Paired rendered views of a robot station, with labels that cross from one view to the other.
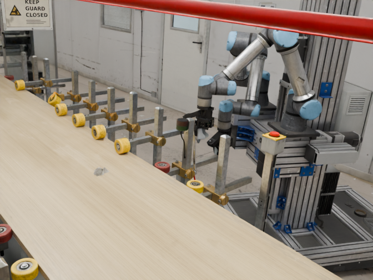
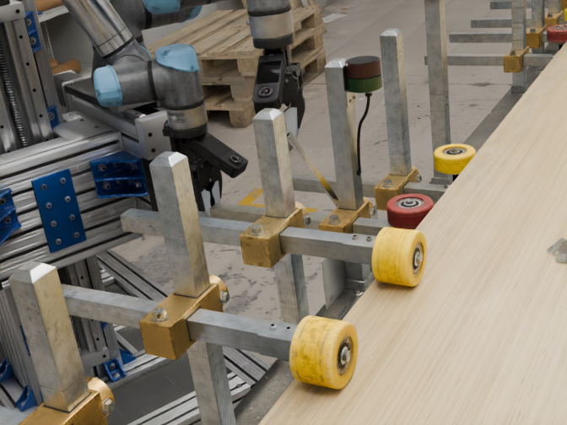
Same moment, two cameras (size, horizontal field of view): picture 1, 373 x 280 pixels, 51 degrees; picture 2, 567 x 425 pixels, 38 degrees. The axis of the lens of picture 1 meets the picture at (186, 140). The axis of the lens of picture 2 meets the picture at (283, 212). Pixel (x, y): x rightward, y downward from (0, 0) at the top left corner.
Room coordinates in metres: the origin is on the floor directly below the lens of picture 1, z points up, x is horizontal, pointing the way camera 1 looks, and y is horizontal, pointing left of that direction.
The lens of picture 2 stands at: (2.37, 1.32, 1.50)
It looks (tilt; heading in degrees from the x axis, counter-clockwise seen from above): 24 degrees down; 254
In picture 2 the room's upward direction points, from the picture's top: 8 degrees counter-clockwise
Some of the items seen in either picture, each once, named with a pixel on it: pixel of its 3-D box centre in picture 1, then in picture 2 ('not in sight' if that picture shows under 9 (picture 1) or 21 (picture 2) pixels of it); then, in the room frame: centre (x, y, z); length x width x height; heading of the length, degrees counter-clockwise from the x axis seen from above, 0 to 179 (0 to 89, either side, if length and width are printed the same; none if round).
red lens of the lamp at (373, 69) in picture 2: (182, 121); (363, 67); (1.83, 0.03, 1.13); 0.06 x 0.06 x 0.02
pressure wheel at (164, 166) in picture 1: (161, 173); (411, 229); (1.81, 0.11, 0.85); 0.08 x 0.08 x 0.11
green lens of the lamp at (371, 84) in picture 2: (182, 126); (364, 81); (1.83, 0.03, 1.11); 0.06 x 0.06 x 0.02
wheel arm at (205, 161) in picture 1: (190, 166); (311, 223); (1.94, -0.03, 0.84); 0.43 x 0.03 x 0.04; 133
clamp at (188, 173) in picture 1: (182, 170); (348, 223); (1.88, 0.01, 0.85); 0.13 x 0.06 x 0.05; 43
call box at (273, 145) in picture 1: (272, 144); not in sight; (1.49, -0.36, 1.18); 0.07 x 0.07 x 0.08; 43
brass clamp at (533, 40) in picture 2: not in sight; (536, 35); (0.78, -1.02, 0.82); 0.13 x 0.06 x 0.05; 43
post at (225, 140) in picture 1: (220, 181); (399, 144); (1.68, -0.18, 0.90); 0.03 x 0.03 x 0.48; 43
